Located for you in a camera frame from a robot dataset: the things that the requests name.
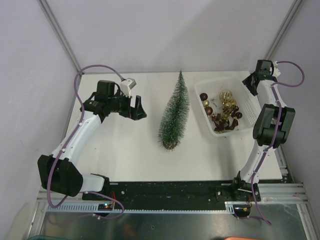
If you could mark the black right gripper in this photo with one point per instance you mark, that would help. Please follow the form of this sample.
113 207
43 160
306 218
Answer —
248 82

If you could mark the dark brown bauble lower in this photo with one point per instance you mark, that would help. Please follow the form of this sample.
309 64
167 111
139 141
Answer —
208 110

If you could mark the small gold glitter bauble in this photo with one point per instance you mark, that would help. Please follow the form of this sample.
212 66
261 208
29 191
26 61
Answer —
206 103

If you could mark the aluminium frame post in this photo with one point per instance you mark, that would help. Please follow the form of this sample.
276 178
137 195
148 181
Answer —
58 31
281 14

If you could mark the brown ribbon bow ornaments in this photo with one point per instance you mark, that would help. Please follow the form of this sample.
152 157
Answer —
221 124

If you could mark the small dark brown bauble right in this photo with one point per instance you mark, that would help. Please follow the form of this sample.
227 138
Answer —
239 115

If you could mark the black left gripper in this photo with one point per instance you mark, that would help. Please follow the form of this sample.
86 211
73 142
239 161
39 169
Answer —
136 113

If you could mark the right aluminium frame post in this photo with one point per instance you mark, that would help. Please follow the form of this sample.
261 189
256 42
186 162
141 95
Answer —
281 14

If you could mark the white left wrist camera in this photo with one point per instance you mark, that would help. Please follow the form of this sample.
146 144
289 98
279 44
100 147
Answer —
126 86

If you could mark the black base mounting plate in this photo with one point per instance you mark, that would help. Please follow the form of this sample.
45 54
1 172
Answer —
171 193

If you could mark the white slotted cable duct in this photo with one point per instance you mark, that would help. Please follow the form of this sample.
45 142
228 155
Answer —
104 207

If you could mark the large gold striped bauble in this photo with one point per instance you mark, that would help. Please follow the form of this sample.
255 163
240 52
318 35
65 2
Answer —
225 96

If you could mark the white perforated plastic basket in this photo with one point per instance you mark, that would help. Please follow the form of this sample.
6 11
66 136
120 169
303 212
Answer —
213 87

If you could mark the dark brown bauble top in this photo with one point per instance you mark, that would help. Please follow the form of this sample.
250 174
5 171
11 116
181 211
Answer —
203 96

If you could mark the pine cone ornament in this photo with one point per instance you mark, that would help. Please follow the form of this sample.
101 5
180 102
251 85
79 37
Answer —
230 112

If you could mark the gold bauble cluster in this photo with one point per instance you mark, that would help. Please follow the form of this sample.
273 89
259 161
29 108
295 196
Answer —
230 103

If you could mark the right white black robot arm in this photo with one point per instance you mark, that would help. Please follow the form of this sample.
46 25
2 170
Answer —
270 130

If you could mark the left aluminium frame post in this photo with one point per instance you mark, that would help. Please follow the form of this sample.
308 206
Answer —
58 31

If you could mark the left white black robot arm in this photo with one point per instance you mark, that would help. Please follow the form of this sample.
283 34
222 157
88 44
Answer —
58 171

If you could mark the small green bottlebrush christmas tree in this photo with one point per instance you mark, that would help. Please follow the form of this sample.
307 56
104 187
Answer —
175 116

